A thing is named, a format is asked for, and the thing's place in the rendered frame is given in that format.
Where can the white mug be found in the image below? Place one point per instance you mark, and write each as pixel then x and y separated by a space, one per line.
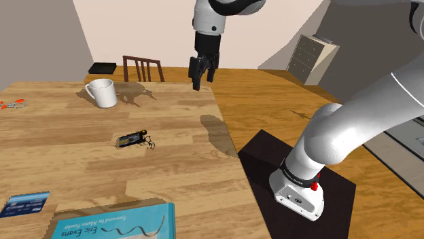
pixel 104 93

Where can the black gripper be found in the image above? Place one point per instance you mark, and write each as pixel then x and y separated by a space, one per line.
pixel 207 46

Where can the grey chest of drawers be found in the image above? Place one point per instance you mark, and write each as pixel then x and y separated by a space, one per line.
pixel 311 59

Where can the dark robot stand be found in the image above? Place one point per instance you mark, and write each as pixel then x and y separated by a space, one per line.
pixel 298 205

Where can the black flat box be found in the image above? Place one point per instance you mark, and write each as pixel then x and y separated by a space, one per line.
pixel 102 68

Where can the light blue book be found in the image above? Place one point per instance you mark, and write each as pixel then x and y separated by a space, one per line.
pixel 119 223

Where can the wooden table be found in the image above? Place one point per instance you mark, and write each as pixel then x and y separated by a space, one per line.
pixel 99 165

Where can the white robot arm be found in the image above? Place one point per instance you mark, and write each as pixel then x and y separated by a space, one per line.
pixel 347 132

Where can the blue card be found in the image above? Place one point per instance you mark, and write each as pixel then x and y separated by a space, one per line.
pixel 25 204

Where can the small black music player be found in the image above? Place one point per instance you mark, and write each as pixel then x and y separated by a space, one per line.
pixel 132 139

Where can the brown wooden chair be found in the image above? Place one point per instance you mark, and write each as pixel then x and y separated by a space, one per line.
pixel 143 68

